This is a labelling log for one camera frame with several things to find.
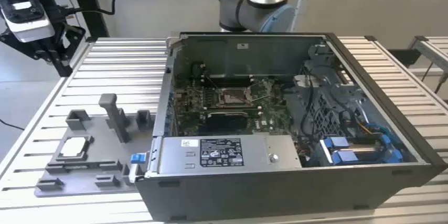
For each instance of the grey metal drive cage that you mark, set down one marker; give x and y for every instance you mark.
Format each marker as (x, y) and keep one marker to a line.
(322, 103)

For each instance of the square silver CPU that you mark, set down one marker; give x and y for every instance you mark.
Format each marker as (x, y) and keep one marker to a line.
(73, 147)

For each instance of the black RAM slot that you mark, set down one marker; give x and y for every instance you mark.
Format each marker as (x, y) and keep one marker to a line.
(232, 107)
(230, 78)

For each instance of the grey parts rack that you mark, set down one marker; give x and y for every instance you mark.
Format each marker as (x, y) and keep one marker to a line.
(94, 182)

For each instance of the green RAM stick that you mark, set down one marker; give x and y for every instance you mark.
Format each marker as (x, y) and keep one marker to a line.
(74, 166)

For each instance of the black graphics card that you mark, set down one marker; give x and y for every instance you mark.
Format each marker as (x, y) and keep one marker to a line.
(225, 124)

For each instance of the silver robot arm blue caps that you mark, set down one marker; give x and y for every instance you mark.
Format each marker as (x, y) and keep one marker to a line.
(260, 1)

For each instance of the black open PC case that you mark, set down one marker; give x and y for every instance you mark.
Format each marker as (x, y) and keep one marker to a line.
(265, 195)

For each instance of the green motherboard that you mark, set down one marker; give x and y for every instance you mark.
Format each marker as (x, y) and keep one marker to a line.
(269, 119)

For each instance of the black table bracket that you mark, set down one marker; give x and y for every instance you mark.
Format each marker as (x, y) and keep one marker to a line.
(404, 55)

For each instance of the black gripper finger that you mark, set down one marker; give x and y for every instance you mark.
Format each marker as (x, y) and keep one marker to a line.
(61, 64)

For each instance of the silver power supply unit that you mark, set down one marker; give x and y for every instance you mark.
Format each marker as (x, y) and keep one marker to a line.
(174, 158)

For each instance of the blue case latch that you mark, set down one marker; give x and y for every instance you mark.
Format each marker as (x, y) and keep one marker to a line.
(136, 158)

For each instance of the CPU socket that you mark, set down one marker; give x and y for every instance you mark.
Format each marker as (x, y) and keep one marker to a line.
(233, 96)

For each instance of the hard disk in blue carrier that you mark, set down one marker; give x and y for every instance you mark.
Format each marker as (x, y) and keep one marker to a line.
(337, 142)
(344, 156)

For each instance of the black frame post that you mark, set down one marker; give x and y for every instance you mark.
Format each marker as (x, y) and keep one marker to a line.
(92, 11)

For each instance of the aluminium side table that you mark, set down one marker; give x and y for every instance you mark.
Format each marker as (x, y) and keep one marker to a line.
(433, 51)

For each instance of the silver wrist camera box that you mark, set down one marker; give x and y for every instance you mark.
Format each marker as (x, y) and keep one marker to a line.
(29, 26)

